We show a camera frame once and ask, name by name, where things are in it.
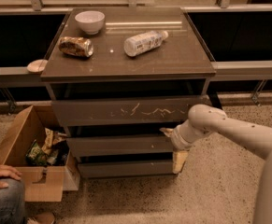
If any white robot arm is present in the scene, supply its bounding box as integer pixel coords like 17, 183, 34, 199
161, 105, 272, 224

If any clear plastic bottle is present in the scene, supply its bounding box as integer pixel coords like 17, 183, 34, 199
123, 31, 168, 57

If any tan shoe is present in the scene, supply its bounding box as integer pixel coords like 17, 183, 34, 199
27, 212, 55, 224

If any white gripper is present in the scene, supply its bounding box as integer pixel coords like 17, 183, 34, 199
160, 120, 204, 174

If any metal window rail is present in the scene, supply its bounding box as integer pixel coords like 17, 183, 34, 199
0, 61, 272, 88

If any crushed brown can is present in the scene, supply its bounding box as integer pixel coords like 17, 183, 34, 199
58, 36, 93, 58

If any grey three-drawer cabinet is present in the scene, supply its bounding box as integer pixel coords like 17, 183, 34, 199
41, 7, 215, 165

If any yellow snack wrapper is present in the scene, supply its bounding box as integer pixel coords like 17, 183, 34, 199
42, 128, 67, 155

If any grey drawer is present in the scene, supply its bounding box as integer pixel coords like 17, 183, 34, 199
78, 160, 184, 178
67, 134, 173, 157
51, 95, 209, 126

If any blue jeans leg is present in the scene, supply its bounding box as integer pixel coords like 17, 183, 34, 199
0, 178, 26, 224

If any grey bottom drawer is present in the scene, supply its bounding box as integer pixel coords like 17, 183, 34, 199
78, 160, 184, 178

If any grey top drawer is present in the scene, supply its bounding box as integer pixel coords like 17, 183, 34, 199
51, 95, 209, 126

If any brown cardboard box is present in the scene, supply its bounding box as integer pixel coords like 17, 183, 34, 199
0, 105, 80, 202

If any white ceramic bowl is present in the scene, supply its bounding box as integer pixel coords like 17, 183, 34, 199
75, 10, 105, 35

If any green snack bag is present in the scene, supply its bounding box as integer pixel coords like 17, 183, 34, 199
25, 141, 47, 166

